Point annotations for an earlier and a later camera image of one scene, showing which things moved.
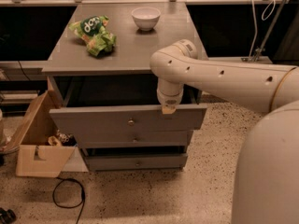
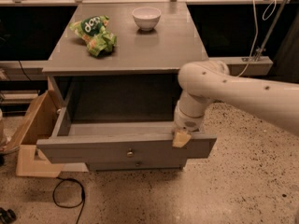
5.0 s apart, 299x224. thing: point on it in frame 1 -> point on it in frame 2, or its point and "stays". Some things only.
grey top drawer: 120,104 -> 116,142
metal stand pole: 261,49 stays
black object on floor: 7,217 stays
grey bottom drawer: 113,162 stays
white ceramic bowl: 146,18 stays
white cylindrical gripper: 169,98 -> 186,122
